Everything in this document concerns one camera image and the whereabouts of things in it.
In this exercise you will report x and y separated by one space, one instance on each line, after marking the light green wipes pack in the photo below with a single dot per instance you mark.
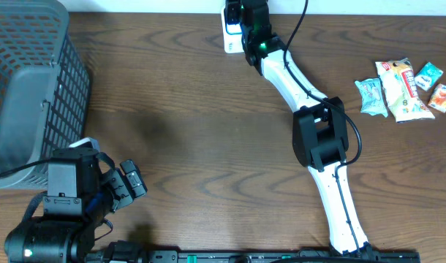
371 97

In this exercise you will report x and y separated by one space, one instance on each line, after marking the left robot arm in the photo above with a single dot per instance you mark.
84 186

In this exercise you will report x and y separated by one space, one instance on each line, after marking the grey plastic shopping basket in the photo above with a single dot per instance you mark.
44 90

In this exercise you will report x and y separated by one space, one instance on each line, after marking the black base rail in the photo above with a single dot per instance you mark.
248 257

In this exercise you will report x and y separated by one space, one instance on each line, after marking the white blue snack bag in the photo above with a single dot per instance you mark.
400 90

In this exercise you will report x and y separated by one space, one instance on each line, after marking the green tissue pack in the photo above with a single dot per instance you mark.
428 76

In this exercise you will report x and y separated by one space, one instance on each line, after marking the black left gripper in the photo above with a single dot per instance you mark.
118 188

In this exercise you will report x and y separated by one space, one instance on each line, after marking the white barcode scanner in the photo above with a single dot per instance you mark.
232 35

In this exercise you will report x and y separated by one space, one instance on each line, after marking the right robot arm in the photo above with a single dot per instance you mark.
319 128

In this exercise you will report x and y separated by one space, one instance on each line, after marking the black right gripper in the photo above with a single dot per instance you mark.
228 10

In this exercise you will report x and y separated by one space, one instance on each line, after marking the orange tissue pack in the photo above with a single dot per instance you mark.
438 98

